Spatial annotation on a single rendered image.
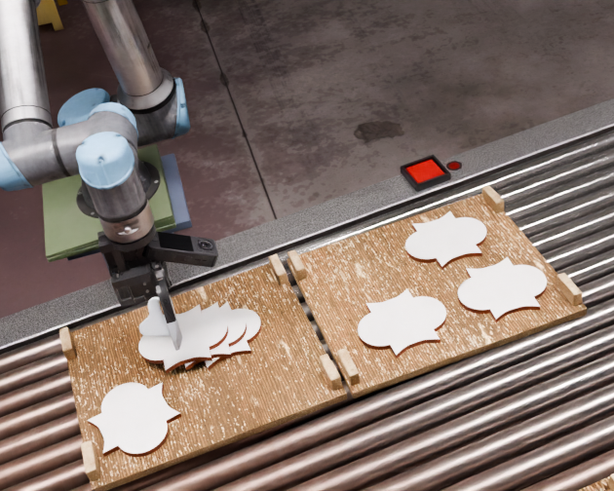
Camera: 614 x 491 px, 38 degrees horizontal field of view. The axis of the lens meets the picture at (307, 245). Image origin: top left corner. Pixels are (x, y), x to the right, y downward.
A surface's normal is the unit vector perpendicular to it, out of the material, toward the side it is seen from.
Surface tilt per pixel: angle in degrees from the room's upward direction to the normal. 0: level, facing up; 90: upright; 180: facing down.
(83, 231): 4
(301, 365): 0
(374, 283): 0
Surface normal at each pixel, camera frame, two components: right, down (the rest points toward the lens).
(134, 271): -0.15, -0.75
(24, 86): 0.30, -0.44
